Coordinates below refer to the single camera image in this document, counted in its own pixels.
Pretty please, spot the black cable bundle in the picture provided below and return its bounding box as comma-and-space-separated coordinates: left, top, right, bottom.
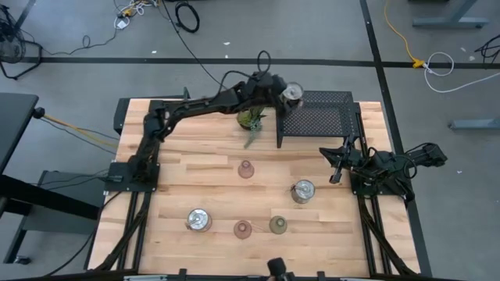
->
473, 33, 500, 64

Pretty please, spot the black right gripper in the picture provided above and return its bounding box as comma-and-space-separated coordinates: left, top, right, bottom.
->
319, 134, 378, 185

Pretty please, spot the black table-level camera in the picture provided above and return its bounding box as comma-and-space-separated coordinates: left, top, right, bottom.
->
266, 257, 289, 281

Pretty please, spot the white floor cable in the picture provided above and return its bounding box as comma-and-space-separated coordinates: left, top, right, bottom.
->
423, 51, 500, 94

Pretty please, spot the green potted succulent plant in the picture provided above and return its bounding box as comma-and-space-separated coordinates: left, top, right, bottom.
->
236, 105, 269, 150

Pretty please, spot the coiled black cable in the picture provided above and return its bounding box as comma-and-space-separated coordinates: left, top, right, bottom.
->
174, 1, 201, 34

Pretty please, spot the black floor fan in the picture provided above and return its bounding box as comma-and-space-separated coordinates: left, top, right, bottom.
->
0, 5, 43, 81

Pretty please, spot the pink glass candle holder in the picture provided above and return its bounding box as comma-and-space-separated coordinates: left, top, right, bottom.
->
237, 159, 255, 180
233, 219, 253, 240

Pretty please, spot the yellow floor cable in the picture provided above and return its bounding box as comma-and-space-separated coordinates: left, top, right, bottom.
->
42, 112, 119, 148

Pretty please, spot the grey desk foot bar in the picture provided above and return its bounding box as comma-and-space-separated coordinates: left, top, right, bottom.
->
448, 118, 500, 131

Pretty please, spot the white power strip with cables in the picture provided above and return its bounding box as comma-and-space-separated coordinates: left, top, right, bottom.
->
112, 0, 152, 30

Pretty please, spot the grey desk leg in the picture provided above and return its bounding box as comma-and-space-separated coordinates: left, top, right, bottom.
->
412, 0, 491, 29

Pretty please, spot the yellow extension cord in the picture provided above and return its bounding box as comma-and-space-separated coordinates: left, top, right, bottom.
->
383, 0, 426, 69

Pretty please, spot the black office desk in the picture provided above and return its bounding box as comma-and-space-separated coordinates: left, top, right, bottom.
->
0, 92, 102, 266

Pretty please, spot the green glass candle holder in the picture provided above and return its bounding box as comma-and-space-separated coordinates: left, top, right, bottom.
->
269, 215, 288, 236

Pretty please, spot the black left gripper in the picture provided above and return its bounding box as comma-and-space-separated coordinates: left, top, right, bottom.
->
249, 71, 304, 116

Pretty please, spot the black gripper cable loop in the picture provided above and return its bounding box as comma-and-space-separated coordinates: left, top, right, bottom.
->
255, 50, 272, 76

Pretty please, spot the long black floor cable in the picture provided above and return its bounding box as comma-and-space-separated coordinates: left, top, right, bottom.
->
160, 0, 222, 86

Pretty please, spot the black perforated metal shelf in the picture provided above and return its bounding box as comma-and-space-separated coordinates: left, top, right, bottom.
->
275, 90, 363, 150

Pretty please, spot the black table frame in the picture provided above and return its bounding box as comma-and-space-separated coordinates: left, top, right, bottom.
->
84, 87, 433, 281

